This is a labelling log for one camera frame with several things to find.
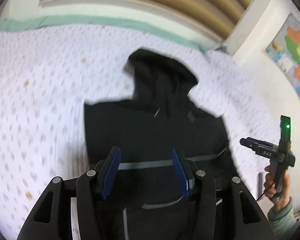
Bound black hooded jacket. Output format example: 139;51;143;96
84;49;237;239

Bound grey-green sleeve forearm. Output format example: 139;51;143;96
268;197;300;239

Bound person's right hand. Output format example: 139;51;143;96
264;165;291;212

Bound green bed sheet edge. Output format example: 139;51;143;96
0;15;215;51

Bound brown wooden slatted headboard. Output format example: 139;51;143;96
39;0;262;42

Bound thin black cable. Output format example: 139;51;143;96
256;181;276;202

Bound colourful wall map poster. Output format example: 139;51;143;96
265;14;300;99

